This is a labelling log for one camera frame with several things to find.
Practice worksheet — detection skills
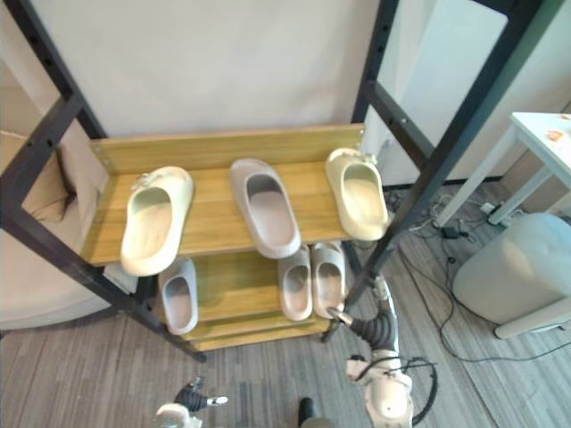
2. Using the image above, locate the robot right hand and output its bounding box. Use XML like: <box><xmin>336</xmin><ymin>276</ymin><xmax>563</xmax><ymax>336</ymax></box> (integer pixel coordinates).
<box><xmin>327</xmin><ymin>275</ymin><xmax>400</xmax><ymax>356</ymax></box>

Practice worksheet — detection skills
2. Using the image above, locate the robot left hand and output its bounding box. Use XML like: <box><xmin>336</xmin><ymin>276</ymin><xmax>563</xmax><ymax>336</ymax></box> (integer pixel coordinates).
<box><xmin>175</xmin><ymin>375</ymin><xmax>230</xmax><ymax>410</ymax></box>

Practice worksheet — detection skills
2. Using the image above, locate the small grey slipper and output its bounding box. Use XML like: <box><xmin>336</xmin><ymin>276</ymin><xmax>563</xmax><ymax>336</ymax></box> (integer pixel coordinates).
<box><xmin>277</xmin><ymin>243</ymin><xmax>314</xmax><ymax>322</ymax></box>
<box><xmin>159</xmin><ymin>257</ymin><xmax>200</xmax><ymax>336</ymax></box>
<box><xmin>310</xmin><ymin>241</ymin><xmax>348</xmax><ymax>320</ymax></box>

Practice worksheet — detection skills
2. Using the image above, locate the narrow wooden shelf board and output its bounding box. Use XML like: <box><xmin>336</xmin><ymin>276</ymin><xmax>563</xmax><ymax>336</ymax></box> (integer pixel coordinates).
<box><xmin>155</xmin><ymin>243</ymin><xmax>345</xmax><ymax>353</ymax></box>

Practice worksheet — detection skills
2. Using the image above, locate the cream slipper with flower charm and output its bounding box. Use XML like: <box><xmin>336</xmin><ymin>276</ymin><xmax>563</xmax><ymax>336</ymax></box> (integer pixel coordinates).
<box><xmin>120</xmin><ymin>166</ymin><xmax>195</xmax><ymax>276</ymax></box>
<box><xmin>325</xmin><ymin>147</ymin><xmax>390</xmax><ymax>243</ymax></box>

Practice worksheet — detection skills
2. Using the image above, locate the large grey slipper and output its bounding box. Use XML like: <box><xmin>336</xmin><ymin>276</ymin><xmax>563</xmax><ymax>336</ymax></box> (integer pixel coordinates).
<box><xmin>229</xmin><ymin>158</ymin><xmax>302</xmax><ymax>260</ymax></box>

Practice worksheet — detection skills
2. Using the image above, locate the white rounded bin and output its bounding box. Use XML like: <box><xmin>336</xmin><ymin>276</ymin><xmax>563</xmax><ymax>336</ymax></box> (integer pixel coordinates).
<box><xmin>452</xmin><ymin>212</ymin><xmax>571</xmax><ymax>341</ymax></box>

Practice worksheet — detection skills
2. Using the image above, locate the wide wooden shelf board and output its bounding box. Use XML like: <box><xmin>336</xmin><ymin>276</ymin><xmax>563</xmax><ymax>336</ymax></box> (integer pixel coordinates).
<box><xmin>79</xmin><ymin>123</ymin><xmax>394</xmax><ymax>268</ymax></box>

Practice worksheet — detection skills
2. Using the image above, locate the beige sofa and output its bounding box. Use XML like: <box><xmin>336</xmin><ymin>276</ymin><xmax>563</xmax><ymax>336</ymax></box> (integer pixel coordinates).
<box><xmin>0</xmin><ymin>57</ymin><xmax>137</xmax><ymax>332</ymax></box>

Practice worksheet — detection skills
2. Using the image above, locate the white table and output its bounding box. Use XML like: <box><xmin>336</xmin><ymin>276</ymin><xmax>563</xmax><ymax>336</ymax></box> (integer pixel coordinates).
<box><xmin>434</xmin><ymin>111</ymin><xmax>571</xmax><ymax>227</ymax></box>

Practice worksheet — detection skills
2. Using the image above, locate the white standing panel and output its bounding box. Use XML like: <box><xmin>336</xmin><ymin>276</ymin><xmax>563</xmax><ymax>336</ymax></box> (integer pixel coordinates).
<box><xmin>373</xmin><ymin>0</ymin><xmax>510</xmax><ymax>187</ymax></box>

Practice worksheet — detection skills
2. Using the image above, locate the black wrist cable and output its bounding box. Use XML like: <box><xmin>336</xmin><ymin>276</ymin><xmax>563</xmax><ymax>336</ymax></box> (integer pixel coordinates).
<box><xmin>399</xmin><ymin>356</ymin><xmax>441</xmax><ymax>427</ymax></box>

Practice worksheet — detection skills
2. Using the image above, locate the black floor cable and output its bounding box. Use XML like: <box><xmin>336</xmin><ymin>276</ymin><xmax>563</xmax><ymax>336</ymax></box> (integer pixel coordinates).
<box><xmin>394</xmin><ymin>243</ymin><xmax>571</xmax><ymax>363</ymax></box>

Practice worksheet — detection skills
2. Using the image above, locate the black metal rack frame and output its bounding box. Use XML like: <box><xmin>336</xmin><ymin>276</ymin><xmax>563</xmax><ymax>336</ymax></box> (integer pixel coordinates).
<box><xmin>0</xmin><ymin>0</ymin><xmax>571</xmax><ymax>363</ymax></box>

